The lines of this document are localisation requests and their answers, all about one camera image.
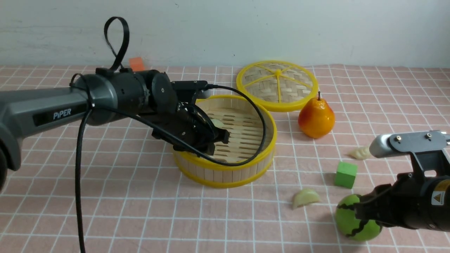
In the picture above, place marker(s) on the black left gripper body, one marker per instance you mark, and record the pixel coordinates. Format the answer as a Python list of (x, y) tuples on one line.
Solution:
[(190, 124)]

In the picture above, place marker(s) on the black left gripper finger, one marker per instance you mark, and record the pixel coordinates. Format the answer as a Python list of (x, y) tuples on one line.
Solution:
[(206, 147), (221, 135)]

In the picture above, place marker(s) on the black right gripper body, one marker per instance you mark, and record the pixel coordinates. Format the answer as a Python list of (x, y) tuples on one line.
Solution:
[(392, 205)]

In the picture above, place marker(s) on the white pleated dumpling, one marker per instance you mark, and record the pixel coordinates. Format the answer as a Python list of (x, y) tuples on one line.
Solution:
[(360, 153)]

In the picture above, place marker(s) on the pale green smooth dumpling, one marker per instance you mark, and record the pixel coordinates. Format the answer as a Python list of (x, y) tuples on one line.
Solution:
[(304, 197)]

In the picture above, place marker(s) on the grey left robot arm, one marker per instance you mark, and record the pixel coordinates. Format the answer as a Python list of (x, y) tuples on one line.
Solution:
[(169, 106)]

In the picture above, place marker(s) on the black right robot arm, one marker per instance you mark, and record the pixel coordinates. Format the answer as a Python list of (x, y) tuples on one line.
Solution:
[(436, 203)]

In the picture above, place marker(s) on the bamboo steamer tray yellow rim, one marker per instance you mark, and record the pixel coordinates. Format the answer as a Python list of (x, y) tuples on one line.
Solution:
[(244, 125)]

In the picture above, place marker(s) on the bamboo steamer lid yellow rim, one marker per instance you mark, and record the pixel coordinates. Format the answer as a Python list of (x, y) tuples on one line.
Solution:
[(277, 86)]

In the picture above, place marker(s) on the green toy watermelon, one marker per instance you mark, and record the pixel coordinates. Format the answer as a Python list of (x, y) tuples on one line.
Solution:
[(351, 227)]

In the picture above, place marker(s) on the green foam cube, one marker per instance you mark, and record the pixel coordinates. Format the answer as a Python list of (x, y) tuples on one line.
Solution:
[(345, 174)]

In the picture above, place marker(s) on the orange foam cube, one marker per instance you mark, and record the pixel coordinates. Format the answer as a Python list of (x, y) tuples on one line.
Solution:
[(136, 64)]

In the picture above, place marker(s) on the pink checkered tablecloth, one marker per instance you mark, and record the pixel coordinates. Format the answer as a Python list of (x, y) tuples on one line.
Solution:
[(135, 200)]

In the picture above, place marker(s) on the orange yellow toy pear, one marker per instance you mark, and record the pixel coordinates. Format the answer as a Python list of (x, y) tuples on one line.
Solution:
[(316, 119)]

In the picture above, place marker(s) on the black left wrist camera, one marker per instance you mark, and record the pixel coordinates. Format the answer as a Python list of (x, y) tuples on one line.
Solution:
[(190, 91)]

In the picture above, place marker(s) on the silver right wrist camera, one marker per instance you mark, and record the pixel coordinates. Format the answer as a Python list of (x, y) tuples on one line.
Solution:
[(426, 150)]

